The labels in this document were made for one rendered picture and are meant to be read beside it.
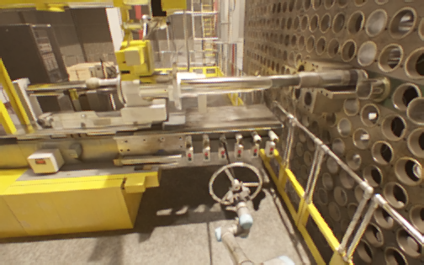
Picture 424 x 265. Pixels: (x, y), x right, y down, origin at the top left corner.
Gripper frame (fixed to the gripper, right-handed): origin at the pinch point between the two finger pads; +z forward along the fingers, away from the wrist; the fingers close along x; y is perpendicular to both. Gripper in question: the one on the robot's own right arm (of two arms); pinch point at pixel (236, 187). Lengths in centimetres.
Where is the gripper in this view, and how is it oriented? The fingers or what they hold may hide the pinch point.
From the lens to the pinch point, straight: 151.9
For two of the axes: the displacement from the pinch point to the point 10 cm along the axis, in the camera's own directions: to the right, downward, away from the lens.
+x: 8.8, -4.5, -1.4
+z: -0.9, -4.6, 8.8
